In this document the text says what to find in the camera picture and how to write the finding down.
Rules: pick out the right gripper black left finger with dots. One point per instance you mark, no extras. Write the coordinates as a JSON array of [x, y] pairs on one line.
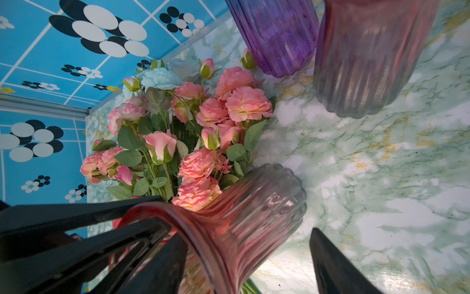
[[38, 256]]

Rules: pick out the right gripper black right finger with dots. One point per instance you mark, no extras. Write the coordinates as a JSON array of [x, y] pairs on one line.
[[334, 273]]

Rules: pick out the pink grey ribbed glass vase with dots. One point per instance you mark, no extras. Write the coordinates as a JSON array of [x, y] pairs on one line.
[[233, 235]]

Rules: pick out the bunch of pink flowers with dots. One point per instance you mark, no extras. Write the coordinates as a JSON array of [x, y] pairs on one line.
[[184, 131]]

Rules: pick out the purple blue ribbed glass vase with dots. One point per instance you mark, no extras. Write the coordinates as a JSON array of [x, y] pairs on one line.
[[280, 34]]

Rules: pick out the left aluminium corner post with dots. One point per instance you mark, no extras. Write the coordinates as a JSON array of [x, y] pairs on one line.
[[37, 107]]

